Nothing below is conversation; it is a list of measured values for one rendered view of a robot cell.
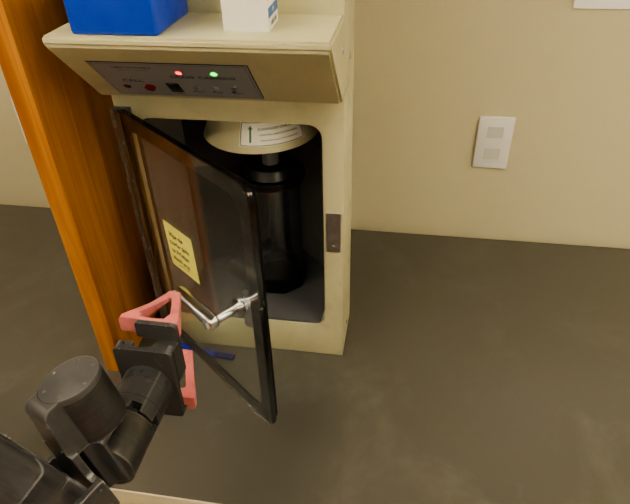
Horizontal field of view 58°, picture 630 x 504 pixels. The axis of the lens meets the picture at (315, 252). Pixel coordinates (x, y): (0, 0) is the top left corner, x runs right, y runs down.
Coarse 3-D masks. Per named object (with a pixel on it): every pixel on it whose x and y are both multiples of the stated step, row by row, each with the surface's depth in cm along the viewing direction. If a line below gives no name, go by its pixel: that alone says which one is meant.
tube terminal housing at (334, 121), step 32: (192, 0) 68; (288, 0) 66; (320, 0) 65; (352, 0) 72; (352, 32) 75; (352, 64) 78; (128, 96) 76; (352, 96) 82; (320, 128) 75; (352, 128) 85; (320, 352) 100
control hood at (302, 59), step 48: (48, 48) 62; (96, 48) 61; (144, 48) 60; (192, 48) 59; (240, 48) 58; (288, 48) 58; (336, 48) 60; (192, 96) 72; (288, 96) 69; (336, 96) 67
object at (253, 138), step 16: (208, 128) 84; (224, 128) 81; (240, 128) 79; (256, 128) 79; (272, 128) 79; (288, 128) 80; (304, 128) 82; (224, 144) 81; (240, 144) 80; (256, 144) 80; (272, 144) 80; (288, 144) 81
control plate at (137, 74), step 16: (96, 64) 65; (112, 64) 64; (128, 64) 64; (144, 64) 64; (160, 64) 63; (176, 64) 63; (192, 64) 63; (208, 64) 62; (112, 80) 69; (128, 80) 68; (144, 80) 68; (160, 80) 68; (176, 80) 67; (192, 80) 67; (208, 80) 66; (224, 80) 66; (240, 80) 65; (208, 96) 71; (224, 96) 70; (240, 96) 70; (256, 96) 69
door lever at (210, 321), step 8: (176, 288) 73; (184, 288) 73; (184, 296) 72; (192, 296) 72; (184, 304) 72; (192, 304) 71; (200, 304) 71; (240, 304) 70; (192, 312) 71; (200, 312) 70; (208, 312) 70; (224, 312) 70; (232, 312) 70; (240, 312) 72; (200, 320) 70; (208, 320) 68; (216, 320) 69; (208, 328) 69
